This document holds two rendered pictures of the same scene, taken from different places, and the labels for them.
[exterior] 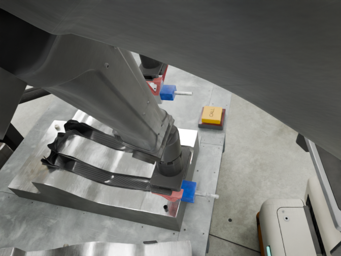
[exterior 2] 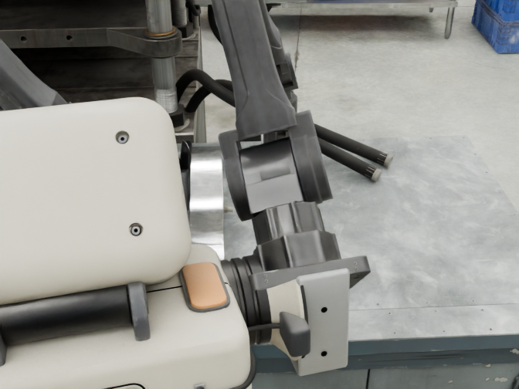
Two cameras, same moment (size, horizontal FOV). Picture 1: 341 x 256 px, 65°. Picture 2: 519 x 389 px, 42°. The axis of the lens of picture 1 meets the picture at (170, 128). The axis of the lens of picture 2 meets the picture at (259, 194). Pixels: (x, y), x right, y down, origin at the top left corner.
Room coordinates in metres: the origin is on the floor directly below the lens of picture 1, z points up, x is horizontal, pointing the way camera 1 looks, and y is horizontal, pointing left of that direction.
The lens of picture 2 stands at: (0.16, -0.88, 1.62)
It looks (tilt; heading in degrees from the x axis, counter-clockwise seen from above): 33 degrees down; 64
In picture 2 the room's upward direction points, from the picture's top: straight up
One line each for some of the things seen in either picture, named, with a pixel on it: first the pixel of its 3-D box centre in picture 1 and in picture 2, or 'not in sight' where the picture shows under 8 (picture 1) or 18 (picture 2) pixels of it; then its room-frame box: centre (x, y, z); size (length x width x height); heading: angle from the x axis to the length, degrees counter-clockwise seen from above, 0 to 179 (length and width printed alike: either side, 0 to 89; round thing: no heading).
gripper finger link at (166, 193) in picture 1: (171, 185); not in sight; (0.30, 0.02, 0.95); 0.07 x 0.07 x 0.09; 67
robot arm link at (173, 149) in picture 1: (162, 141); not in sight; (0.32, 0.02, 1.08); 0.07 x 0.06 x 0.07; 55
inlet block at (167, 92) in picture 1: (171, 92); not in sight; (0.62, -0.02, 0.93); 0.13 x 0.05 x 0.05; 66
